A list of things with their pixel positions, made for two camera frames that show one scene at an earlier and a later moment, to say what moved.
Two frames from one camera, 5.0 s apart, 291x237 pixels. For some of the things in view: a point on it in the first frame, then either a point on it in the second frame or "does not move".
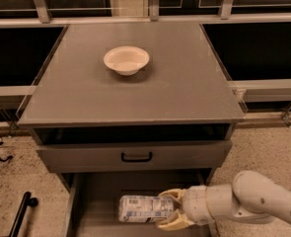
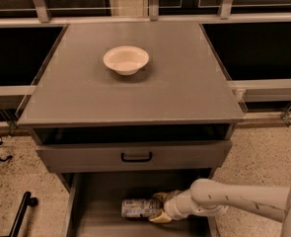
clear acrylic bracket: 240,95 does not move
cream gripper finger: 176,222 -> 162,217
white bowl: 126,60 does not move
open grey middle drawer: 92,199 does not move
